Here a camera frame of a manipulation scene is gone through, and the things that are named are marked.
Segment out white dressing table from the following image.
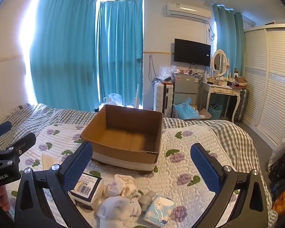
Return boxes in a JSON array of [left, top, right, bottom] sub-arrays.
[[199, 77, 243, 124]]

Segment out white plastic bag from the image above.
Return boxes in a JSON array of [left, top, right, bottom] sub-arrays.
[[103, 93, 123, 106]]

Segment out teal plastic basket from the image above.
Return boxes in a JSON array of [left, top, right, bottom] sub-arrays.
[[208, 103, 223, 119]]

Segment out wide teal curtain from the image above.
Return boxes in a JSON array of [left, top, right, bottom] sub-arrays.
[[30, 0, 100, 112]]

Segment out narrow teal curtain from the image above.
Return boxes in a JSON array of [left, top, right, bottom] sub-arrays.
[[212, 5, 245, 77]]

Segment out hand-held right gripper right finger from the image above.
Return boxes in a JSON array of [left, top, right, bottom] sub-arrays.
[[190, 143, 269, 228]]

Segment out dark patterned clothing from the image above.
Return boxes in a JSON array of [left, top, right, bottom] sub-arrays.
[[267, 133, 285, 186]]

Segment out small cardboard box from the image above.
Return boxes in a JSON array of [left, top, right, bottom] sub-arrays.
[[235, 76, 248, 87]]

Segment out white mop pole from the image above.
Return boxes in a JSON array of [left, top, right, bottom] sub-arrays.
[[134, 57, 143, 109]]

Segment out white floral quilt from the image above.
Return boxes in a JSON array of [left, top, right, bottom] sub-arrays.
[[5, 122, 273, 228]]

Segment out white air conditioner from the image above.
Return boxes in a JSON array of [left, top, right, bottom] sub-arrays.
[[166, 3, 213, 22]]

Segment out barcode-labelled white cloth package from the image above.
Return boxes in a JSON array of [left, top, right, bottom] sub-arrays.
[[68, 171, 104, 211]]

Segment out white louvred wardrobe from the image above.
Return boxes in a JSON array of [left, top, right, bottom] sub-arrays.
[[243, 24, 285, 148]]

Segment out dark wall cable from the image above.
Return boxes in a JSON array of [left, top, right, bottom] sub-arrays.
[[149, 55, 158, 86]]

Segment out grey small fridge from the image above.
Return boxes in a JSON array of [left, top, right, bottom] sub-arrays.
[[173, 72, 200, 118]]

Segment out small white cloth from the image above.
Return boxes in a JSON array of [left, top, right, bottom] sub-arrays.
[[138, 191, 155, 212]]

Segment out brown cardboard box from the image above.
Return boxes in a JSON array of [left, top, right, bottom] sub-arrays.
[[80, 104, 164, 173]]

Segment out light blue tissue packet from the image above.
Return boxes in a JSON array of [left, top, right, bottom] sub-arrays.
[[144, 195, 177, 222]]

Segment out patterned pillow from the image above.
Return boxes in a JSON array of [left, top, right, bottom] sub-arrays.
[[5, 103, 38, 117]]

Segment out orange bag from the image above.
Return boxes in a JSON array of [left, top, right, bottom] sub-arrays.
[[272, 188, 285, 215]]

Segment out black wall television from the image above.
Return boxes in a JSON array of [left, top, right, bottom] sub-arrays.
[[174, 38, 211, 67]]

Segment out oval white vanity mirror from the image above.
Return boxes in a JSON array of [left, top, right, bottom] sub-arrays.
[[211, 49, 230, 77]]

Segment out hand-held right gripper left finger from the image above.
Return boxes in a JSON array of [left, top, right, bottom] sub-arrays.
[[14, 142, 93, 228]]

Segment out medium teal curtain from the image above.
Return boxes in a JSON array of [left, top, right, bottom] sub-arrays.
[[96, 0, 144, 108]]

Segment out beige cardboard piece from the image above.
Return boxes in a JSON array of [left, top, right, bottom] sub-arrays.
[[42, 153, 63, 171]]

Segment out dark suitcase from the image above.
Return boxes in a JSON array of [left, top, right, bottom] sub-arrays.
[[233, 88, 250, 123]]

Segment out white suitcase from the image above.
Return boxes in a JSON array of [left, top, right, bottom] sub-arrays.
[[154, 83, 175, 118]]

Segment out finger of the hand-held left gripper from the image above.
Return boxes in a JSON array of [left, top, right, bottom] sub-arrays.
[[0, 132, 37, 158], [0, 121, 13, 140]]

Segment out clear plastic bags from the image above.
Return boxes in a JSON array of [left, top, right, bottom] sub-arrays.
[[157, 65, 179, 82]]

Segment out person's left hand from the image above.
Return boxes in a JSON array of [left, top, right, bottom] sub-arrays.
[[0, 186, 10, 212]]

